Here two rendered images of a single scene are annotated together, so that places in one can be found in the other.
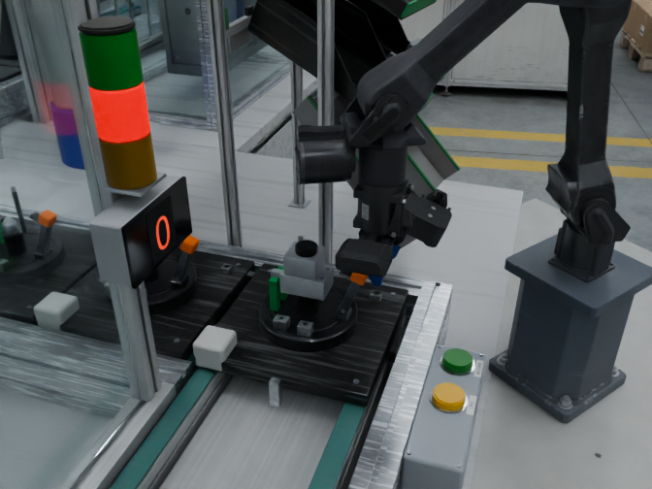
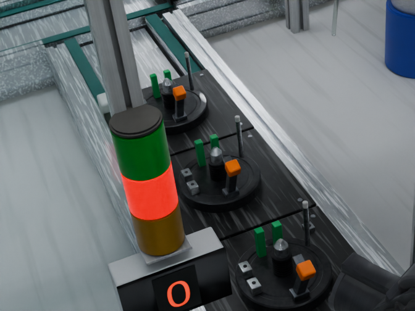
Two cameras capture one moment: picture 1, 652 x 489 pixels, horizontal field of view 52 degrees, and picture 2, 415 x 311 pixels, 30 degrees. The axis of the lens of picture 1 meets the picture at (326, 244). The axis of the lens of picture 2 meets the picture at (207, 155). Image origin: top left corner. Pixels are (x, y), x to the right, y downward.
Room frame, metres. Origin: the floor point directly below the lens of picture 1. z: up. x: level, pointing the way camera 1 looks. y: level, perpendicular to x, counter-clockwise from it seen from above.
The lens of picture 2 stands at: (0.33, -0.32, 1.82)
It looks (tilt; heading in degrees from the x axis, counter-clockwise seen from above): 38 degrees down; 55
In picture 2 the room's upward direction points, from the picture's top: 9 degrees counter-clockwise
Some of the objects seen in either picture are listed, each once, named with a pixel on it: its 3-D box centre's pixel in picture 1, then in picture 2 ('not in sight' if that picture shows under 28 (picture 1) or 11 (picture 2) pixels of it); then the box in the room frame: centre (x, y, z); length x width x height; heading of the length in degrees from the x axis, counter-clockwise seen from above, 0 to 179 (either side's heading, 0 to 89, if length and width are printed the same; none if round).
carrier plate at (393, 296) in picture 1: (308, 325); not in sight; (0.76, 0.03, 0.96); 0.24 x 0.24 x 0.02; 72
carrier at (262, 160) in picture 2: not in sight; (217, 165); (0.92, 0.50, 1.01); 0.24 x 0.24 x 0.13; 72
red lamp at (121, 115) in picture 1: (120, 109); (149, 184); (0.62, 0.20, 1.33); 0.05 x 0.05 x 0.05
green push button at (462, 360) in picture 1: (457, 363); not in sight; (0.68, -0.17, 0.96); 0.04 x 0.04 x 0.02
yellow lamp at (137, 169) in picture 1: (128, 156); (157, 221); (0.62, 0.20, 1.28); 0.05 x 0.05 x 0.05
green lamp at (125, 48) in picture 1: (112, 56); (141, 144); (0.62, 0.20, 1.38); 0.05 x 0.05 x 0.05
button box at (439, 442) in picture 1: (445, 416); not in sight; (0.61, -0.15, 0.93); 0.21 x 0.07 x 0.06; 162
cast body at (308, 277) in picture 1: (300, 266); not in sight; (0.76, 0.04, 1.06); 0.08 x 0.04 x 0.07; 72
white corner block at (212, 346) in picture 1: (214, 347); not in sight; (0.70, 0.15, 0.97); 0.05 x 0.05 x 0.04; 72
